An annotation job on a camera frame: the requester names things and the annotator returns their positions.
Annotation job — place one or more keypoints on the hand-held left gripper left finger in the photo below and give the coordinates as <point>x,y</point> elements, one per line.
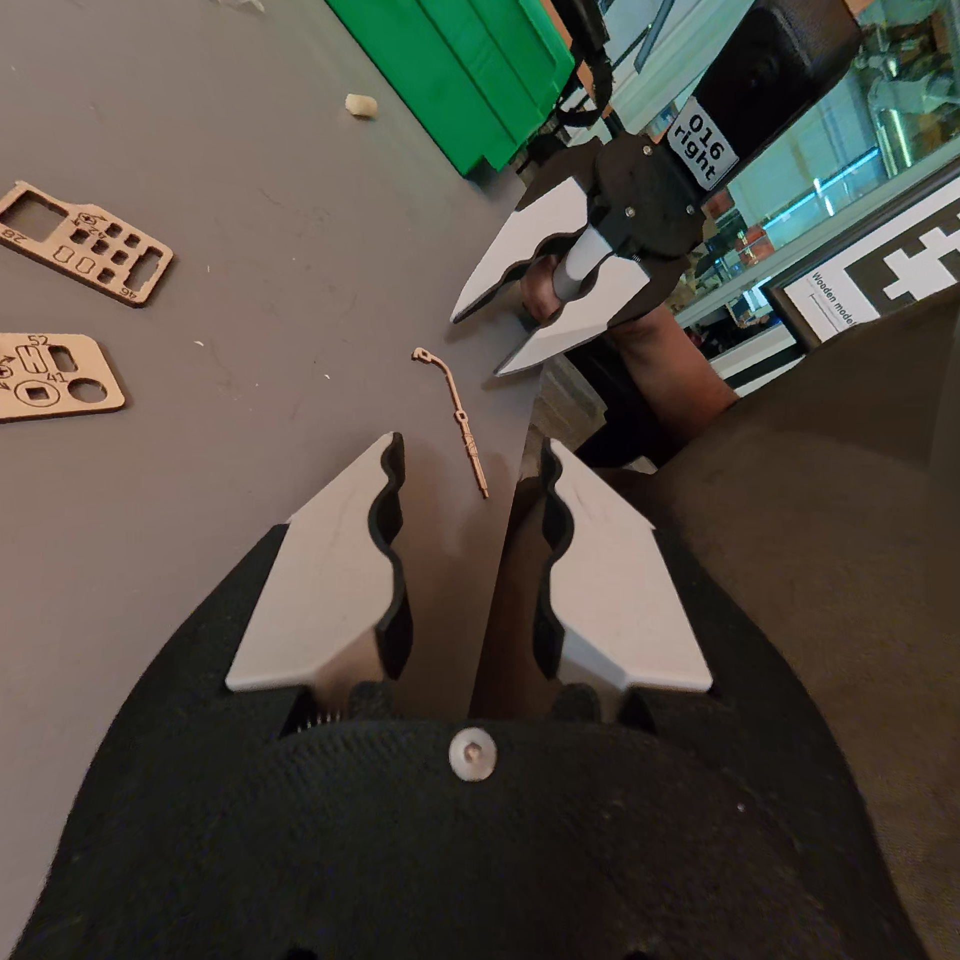
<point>322,592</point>

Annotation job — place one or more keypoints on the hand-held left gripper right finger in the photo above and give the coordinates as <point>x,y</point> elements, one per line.
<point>630,600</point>

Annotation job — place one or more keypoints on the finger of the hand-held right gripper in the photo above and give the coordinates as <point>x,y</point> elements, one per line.
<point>585,315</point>
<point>525,232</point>

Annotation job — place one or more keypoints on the thin wooden lever piece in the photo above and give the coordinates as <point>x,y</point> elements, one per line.
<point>457,409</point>

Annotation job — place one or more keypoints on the person's right forearm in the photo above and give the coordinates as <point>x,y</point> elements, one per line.
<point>675,375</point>

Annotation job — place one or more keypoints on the person's right hand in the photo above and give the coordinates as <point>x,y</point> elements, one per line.
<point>538,292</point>

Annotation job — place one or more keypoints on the green plastic bin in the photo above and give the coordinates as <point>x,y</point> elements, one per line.
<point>465,75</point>

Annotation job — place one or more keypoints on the person's brown trousers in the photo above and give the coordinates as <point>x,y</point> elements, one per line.
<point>825,562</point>

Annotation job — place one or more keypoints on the small pale crumpled scrap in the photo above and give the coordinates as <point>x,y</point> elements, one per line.
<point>360,105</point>

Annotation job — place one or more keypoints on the black framed marker sign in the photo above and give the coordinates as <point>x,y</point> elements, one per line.
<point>870,277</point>

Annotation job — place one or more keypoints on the wooden card with round hole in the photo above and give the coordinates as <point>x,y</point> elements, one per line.
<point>97,360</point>

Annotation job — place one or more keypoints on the wooden card with square holes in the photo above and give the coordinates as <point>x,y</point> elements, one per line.
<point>67,225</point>

